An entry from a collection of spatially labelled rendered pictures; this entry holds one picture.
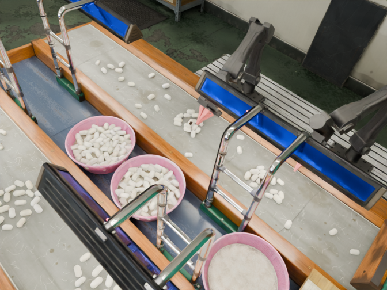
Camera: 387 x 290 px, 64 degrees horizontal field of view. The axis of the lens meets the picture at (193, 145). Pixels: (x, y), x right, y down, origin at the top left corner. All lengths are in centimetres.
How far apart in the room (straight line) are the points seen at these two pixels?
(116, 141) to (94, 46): 70
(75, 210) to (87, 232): 5
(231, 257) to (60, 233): 55
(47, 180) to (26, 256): 38
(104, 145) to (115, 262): 70
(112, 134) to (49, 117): 34
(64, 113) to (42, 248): 66
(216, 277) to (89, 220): 50
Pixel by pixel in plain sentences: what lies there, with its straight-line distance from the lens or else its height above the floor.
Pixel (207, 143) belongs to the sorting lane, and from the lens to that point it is 129.
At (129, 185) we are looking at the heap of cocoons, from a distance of 116.
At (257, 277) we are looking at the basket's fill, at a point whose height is 73.
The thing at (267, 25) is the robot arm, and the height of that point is 112.
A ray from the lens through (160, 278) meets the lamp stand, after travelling 61.
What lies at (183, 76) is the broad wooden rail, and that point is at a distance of 156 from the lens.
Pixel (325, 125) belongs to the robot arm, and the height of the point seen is 100.
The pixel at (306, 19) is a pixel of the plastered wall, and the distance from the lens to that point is 324.
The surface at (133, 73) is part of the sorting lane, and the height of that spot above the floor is 74.
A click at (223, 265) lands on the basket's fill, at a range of 105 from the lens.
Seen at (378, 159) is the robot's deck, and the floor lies 67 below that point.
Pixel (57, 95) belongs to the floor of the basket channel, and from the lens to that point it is 163.
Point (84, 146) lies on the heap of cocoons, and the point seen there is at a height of 75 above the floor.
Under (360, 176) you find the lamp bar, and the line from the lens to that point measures 90.
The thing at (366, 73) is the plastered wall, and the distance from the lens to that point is 318.
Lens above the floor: 171
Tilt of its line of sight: 50 degrees down
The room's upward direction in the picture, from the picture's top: 9 degrees clockwise
